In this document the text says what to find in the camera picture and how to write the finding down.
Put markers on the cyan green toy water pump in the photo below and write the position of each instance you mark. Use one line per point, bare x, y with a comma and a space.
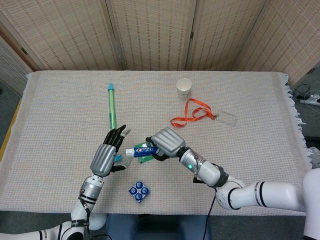
111, 107

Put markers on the dark blue robot pedestal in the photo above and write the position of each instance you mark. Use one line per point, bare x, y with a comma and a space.
160, 227

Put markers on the blue white toothpaste tube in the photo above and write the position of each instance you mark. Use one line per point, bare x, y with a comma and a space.
142, 150

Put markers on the clear plastic badge holder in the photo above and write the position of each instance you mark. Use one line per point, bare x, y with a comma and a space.
227, 118

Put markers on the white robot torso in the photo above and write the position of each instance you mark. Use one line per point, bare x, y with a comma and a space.
312, 200

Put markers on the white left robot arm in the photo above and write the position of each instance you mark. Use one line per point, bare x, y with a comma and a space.
91, 190

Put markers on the white paper cup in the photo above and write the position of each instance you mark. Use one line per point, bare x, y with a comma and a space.
183, 90

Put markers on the green foil sachet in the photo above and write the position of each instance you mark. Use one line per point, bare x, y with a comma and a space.
145, 160

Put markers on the blue toy building block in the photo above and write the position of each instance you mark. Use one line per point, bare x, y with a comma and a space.
139, 191

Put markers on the woven folding screen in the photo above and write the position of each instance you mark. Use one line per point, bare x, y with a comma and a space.
150, 30

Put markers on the white power strip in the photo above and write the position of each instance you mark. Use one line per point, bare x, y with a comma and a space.
311, 100

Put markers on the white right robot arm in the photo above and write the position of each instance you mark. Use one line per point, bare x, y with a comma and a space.
250, 195

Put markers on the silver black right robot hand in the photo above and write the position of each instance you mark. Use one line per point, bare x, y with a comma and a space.
167, 142

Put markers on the beige woven tablecloth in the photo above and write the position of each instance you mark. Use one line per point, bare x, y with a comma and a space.
62, 112

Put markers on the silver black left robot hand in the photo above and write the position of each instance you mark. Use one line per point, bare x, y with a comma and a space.
103, 160

